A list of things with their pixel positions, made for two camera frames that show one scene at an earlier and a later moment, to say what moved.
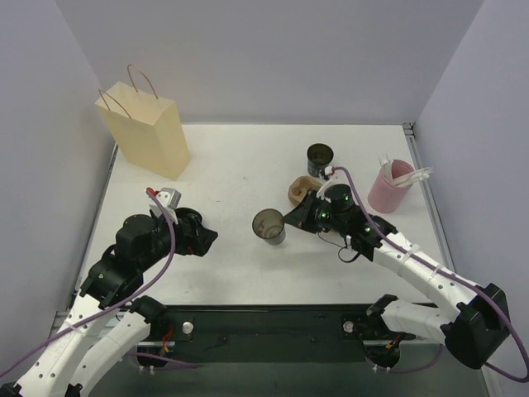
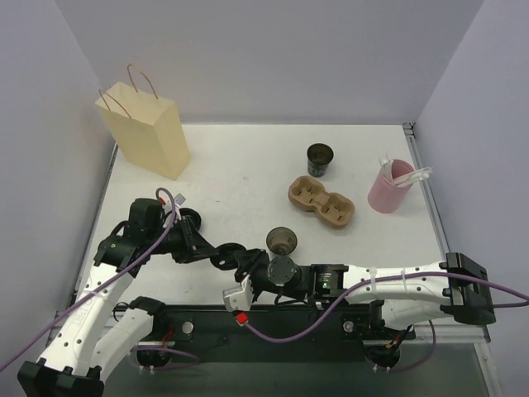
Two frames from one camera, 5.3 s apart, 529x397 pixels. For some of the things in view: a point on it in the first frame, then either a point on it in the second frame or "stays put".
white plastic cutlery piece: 417,175 stays put
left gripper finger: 204,240 → 204,250
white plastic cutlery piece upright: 386,165 stays put
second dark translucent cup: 319,155 stays put
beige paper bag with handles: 147,130 stays put
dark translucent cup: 269,224 → 281,241
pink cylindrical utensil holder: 385,197 stays put
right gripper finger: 301,216 → 250,261
